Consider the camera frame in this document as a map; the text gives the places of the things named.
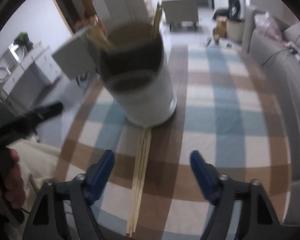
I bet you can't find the grey sofa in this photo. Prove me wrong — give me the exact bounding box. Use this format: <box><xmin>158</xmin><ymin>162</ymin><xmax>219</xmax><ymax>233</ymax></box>
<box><xmin>242</xmin><ymin>4</ymin><xmax>300</xmax><ymax>225</ymax></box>

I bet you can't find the person's left hand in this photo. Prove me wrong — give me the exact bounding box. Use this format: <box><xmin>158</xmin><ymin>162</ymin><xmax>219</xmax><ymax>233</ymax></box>
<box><xmin>0</xmin><ymin>149</ymin><xmax>27</xmax><ymax>220</ymax></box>

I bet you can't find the bundle of wooden chopsticks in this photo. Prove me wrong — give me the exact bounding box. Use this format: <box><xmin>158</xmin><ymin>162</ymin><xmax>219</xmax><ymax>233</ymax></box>
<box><xmin>126</xmin><ymin>127</ymin><xmax>152</xmax><ymax>237</ymax></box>

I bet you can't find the green potted plant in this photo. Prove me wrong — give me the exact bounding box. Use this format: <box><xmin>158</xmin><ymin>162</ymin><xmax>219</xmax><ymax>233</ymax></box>
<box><xmin>14</xmin><ymin>32</ymin><xmax>31</xmax><ymax>49</ymax></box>

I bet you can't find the white washing machine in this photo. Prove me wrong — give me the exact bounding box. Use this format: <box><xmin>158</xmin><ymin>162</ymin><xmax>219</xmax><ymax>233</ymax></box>
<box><xmin>227</xmin><ymin>0</ymin><xmax>250</xmax><ymax>20</ymax></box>

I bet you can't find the white cylindrical utensil holder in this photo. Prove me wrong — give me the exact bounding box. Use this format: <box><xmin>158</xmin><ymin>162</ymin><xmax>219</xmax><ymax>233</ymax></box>
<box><xmin>98</xmin><ymin>21</ymin><xmax>177</xmax><ymax>127</ymax></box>

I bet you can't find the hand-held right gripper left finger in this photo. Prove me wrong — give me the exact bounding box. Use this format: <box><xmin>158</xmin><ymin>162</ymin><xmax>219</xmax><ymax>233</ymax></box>
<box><xmin>22</xmin><ymin>149</ymin><xmax>115</xmax><ymax>240</ymax></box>

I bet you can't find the white drawer cabinet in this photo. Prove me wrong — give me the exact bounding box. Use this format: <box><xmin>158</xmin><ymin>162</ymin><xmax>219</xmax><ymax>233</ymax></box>
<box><xmin>1</xmin><ymin>40</ymin><xmax>63</xmax><ymax>103</ymax></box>

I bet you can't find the black plastic bag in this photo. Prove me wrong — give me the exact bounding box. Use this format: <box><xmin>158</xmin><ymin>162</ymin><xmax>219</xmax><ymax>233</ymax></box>
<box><xmin>212</xmin><ymin>9</ymin><xmax>229</xmax><ymax>20</ymax></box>

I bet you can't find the white countertop appliance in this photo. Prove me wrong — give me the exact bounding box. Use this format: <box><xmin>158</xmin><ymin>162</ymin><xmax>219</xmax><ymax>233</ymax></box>
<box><xmin>8</xmin><ymin>44</ymin><xmax>24</xmax><ymax>63</ymax></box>

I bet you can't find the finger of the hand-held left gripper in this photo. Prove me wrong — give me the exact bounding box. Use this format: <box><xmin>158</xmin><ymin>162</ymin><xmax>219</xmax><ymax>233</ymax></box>
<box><xmin>27</xmin><ymin>102</ymin><xmax>63</xmax><ymax>124</ymax></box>

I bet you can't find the beige trash bin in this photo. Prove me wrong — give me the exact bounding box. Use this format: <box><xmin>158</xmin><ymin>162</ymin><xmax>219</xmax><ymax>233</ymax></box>
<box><xmin>226</xmin><ymin>19</ymin><xmax>245</xmax><ymax>43</ymax></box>

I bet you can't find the plaid blue brown tablecloth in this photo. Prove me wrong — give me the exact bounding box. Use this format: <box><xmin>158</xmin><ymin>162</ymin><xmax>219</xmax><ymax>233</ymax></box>
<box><xmin>53</xmin><ymin>44</ymin><xmax>294</xmax><ymax>240</ymax></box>

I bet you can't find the pink plastic bag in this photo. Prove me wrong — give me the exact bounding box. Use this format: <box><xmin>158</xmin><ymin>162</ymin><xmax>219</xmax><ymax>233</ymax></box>
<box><xmin>254</xmin><ymin>11</ymin><xmax>283</xmax><ymax>42</ymax></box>

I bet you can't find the grey stool with legs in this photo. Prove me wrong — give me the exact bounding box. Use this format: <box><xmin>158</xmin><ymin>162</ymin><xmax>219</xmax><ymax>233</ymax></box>
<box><xmin>162</xmin><ymin>0</ymin><xmax>199</xmax><ymax>32</ymax></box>

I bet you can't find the white power strip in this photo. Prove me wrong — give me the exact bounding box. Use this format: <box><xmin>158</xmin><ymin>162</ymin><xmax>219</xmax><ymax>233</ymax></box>
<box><xmin>289</xmin><ymin>42</ymin><xmax>300</xmax><ymax>58</ymax></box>

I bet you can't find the grey cube ottoman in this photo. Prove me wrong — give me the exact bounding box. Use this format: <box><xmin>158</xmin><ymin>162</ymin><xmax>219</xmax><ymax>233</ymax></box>
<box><xmin>52</xmin><ymin>26</ymin><xmax>100</xmax><ymax>79</ymax></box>

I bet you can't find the tall white box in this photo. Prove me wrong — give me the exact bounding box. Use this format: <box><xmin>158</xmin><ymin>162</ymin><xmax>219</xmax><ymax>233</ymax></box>
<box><xmin>92</xmin><ymin>0</ymin><xmax>150</xmax><ymax>35</ymax></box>

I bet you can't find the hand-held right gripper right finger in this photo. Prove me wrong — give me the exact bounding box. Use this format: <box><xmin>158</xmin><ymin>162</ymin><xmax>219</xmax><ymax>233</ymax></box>
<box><xmin>190</xmin><ymin>150</ymin><xmax>287</xmax><ymax>240</ymax></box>

